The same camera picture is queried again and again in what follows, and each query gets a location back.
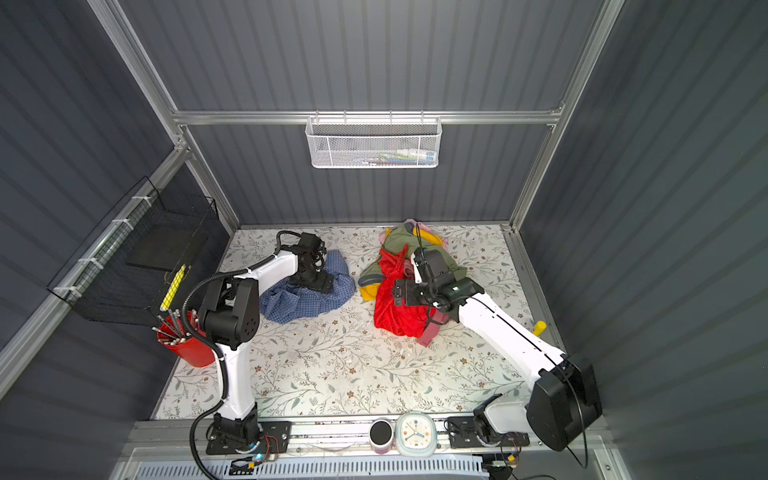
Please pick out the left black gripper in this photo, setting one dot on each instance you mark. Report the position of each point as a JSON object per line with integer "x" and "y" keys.
{"x": 318, "y": 284}

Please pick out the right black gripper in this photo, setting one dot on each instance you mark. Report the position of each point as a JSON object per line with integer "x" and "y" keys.
{"x": 409, "y": 285}

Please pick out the red cloth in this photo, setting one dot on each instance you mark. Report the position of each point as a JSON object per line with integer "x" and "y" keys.
{"x": 399, "y": 320}

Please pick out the blue checkered cloth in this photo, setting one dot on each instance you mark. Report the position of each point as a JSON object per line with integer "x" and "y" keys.
{"x": 285, "y": 302}

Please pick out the dusty pink cloth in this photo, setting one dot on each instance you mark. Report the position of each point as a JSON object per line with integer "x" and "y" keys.
{"x": 435, "y": 321}

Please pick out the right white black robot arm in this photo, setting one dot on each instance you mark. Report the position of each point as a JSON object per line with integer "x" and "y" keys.
{"x": 564, "y": 399}

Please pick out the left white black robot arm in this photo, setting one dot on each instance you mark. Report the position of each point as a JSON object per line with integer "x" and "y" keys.
{"x": 229, "y": 319}

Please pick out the yellow cloth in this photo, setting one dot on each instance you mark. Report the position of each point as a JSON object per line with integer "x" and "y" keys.
{"x": 369, "y": 291}

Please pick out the olive green cloth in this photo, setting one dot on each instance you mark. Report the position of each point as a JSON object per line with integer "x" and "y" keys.
{"x": 459, "y": 272}

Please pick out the yellow marker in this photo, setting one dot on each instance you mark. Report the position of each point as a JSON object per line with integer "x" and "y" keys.
{"x": 539, "y": 328}

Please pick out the white mint alarm clock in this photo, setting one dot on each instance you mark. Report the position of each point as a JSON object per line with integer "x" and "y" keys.
{"x": 416, "y": 435}

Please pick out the red pen cup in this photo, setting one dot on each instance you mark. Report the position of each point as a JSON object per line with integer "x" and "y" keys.
{"x": 171, "y": 334}

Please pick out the black round speaker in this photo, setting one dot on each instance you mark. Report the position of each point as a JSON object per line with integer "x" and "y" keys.
{"x": 381, "y": 436}

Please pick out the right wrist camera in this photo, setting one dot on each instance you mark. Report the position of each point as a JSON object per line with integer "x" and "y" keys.
{"x": 429, "y": 265}

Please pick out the white wire mesh basket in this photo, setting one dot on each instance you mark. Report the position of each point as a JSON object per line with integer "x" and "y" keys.
{"x": 386, "y": 142}

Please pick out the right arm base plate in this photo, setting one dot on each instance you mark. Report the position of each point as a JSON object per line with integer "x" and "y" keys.
{"x": 464, "y": 434}

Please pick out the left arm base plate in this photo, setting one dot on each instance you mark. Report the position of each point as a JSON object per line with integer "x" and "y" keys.
{"x": 274, "y": 439}

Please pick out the black wire basket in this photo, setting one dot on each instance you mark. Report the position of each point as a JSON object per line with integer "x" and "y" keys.
{"x": 124, "y": 275}

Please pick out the white vented cable tray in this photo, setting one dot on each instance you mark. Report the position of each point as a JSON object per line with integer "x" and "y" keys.
{"x": 360, "y": 467}

